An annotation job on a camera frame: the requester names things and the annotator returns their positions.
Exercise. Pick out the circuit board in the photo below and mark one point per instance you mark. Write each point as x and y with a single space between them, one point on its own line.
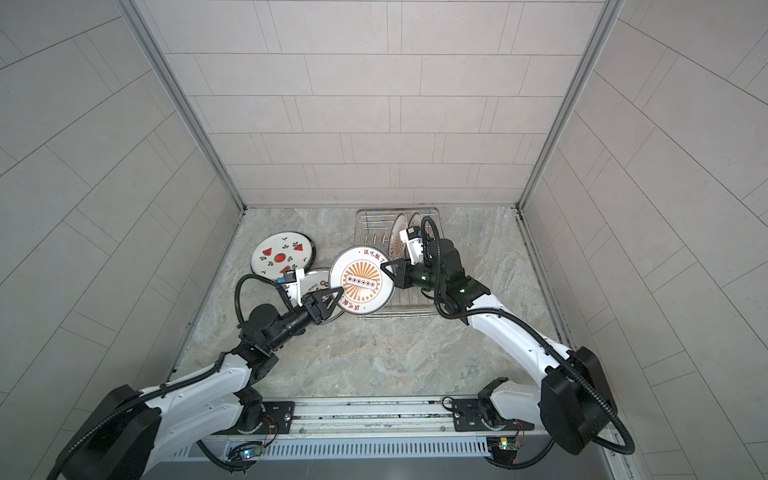
503 450
245 453

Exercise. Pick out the right circuit board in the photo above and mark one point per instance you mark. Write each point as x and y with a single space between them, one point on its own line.
503 450

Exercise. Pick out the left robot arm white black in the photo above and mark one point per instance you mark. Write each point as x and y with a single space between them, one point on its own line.
131 430

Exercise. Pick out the white plate fruit pattern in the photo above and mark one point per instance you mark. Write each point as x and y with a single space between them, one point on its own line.
282 252

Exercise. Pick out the left aluminium corner profile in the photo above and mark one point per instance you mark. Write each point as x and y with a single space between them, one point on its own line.
145 40

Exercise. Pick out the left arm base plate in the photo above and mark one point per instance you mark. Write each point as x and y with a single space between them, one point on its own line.
266 418

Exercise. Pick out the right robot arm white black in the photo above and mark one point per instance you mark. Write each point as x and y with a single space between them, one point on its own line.
575 403

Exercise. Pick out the white red patterned plate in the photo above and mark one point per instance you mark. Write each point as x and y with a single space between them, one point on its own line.
366 288

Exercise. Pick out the sunburst pattern plate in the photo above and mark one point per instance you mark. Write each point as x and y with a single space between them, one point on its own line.
415 220

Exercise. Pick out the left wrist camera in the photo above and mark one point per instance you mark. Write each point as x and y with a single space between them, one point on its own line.
291 282

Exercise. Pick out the metal wire dish rack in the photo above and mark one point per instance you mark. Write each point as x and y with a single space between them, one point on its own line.
373 228

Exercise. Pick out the aluminium mounting rail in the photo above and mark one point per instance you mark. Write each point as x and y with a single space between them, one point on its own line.
350 417

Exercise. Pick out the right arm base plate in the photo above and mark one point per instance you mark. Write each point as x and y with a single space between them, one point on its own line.
475 415

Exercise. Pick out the right aluminium corner profile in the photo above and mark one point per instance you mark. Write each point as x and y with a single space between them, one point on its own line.
605 22

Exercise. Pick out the left circuit board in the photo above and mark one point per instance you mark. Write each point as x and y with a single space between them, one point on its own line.
245 453

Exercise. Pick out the aluminium corner profile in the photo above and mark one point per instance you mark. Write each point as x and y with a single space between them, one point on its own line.
605 22
145 40

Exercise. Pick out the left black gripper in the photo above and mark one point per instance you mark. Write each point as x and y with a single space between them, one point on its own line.
316 314

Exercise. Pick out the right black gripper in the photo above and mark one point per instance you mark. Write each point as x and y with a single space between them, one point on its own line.
404 278

